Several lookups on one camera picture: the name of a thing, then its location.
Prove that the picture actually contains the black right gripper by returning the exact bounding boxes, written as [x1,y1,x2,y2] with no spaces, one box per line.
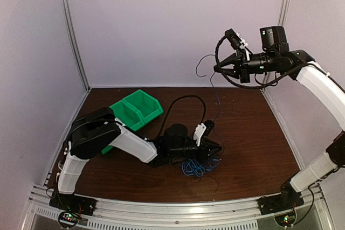
[215,47,278,82]

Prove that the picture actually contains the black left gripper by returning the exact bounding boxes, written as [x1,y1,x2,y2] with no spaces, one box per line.
[170,139,223,164]

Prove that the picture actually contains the brown cable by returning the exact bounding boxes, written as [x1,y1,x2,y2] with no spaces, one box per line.
[188,157,224,193]

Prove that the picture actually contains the dark blue cable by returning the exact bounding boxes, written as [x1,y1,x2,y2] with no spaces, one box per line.
[195,54,224,161]

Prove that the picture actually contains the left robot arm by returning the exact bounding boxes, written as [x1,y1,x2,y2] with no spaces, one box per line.
[56,107,222,211]

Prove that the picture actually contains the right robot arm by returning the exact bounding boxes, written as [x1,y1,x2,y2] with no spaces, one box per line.
[213,26,344,210]

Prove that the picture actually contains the right green plastic bin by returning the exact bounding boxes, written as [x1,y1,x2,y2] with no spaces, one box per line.
[123,89,163,124]

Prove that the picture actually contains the green plastic bin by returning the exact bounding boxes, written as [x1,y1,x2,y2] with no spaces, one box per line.
[109,100,145,131]
[123,89,163,124]
[101,145,113,155]

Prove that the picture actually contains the middle green plastic bin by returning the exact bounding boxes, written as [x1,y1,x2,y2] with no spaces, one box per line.
[109,100,145,131]

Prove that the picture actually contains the right circuit board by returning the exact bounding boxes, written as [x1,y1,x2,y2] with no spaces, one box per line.
[274,212,296,227]

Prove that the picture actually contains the circuit board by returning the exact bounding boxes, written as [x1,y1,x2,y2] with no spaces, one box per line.
[274,212,296,227]
[58,211,79,228]

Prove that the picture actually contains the left green plastic bin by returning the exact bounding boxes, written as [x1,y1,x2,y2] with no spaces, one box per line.
[101,145,113,155]

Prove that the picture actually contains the left circuit board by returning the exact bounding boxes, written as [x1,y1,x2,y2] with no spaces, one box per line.
[58,211,79,228]

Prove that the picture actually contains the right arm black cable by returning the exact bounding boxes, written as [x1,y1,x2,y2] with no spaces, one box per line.
[215,37,286,89]

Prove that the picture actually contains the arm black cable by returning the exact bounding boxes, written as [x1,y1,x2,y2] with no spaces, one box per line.
[158,94,207,144]
[215,37,286,89]

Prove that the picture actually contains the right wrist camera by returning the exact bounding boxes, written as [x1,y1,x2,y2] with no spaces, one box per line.
[224,29,248,51]

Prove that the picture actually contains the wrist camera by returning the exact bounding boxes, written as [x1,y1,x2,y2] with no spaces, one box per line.
[224,29,248,51]
[192,120,215,147]

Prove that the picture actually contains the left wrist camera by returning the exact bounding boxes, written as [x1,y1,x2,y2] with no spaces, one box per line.
[192,120,215,147]

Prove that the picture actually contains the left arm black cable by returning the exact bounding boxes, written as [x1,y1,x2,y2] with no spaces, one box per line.
[158,94,207,144]

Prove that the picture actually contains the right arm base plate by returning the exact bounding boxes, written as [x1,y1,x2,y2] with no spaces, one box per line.
[257,194,304,215]

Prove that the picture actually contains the front aluminium rail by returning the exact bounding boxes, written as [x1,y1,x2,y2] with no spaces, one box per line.
[19,184,335,229]

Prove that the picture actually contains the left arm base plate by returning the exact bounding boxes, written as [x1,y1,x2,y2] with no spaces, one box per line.
[49,193,96,216]

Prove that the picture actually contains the left aluminium frame post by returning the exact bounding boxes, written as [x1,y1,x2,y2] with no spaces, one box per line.
[61,0,91,93]

